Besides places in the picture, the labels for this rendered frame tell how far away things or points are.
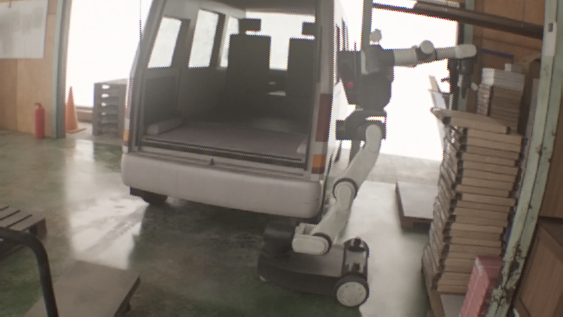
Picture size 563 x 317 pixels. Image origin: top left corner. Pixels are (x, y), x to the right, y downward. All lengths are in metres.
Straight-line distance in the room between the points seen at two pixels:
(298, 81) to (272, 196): 2.07
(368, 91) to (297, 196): 0.89
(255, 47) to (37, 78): 3.41
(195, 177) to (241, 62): 2.12
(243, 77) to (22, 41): 3.67
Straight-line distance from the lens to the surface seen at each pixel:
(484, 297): 2.00
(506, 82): 4.28
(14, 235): 1.34
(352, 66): 2.22
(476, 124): 2.25
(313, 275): 2.39
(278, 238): 2.48
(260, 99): 4.66
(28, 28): 6.67
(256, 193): 2.77
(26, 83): 6.70
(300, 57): 4.58
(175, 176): 2.93
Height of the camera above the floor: 1.31
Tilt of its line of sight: 13 degrees down
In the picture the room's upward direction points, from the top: 5 degrees clockwise
